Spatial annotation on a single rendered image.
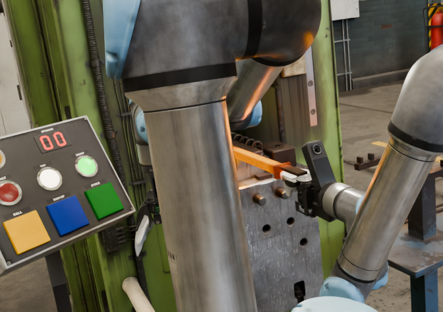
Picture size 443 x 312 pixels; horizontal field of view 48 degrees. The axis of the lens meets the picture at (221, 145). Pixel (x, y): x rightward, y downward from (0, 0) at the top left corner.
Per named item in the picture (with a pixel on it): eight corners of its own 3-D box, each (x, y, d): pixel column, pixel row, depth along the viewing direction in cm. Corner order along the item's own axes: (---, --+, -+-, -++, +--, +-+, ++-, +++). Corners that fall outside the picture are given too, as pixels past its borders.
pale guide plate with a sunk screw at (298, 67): (306, 73, 170) (302, 22, 166) (284, 77, 167) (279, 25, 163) (303, 72, 172) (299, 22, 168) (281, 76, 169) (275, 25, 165)
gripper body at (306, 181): (293, 210, 120) (322, 225, 109) (289, 175, 118) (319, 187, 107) (320, 202, 122) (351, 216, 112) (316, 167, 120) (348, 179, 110)
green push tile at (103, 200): (124, 208, 123) (111, 181, 124) (99, 219, 117) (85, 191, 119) (121, 210, 124) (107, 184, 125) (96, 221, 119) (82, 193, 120)
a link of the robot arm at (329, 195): (331, 191, 103) (363, 182, 106) (318, 186, 107) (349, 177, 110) (333, 225, 105) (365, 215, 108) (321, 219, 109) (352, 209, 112)
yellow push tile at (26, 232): (51, 240, 109) (36, 209, 110) (18, 254, 103) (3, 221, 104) (48, 242, 110) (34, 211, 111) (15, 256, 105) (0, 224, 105)
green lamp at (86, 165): (98, 173, 122) (95, 156, 121) (79, 178, 121) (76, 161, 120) (96, 171, 125) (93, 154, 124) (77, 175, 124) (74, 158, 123)
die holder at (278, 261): (325, 296, 167) (314, 167, 156) (221, 336, 153) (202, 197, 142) (249, 239, 217) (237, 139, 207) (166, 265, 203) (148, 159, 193)
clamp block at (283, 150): (298, 165, 161) (296, 146, 159) (274, 171, 158) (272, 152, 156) (279, 158, 172) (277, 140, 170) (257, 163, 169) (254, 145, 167)
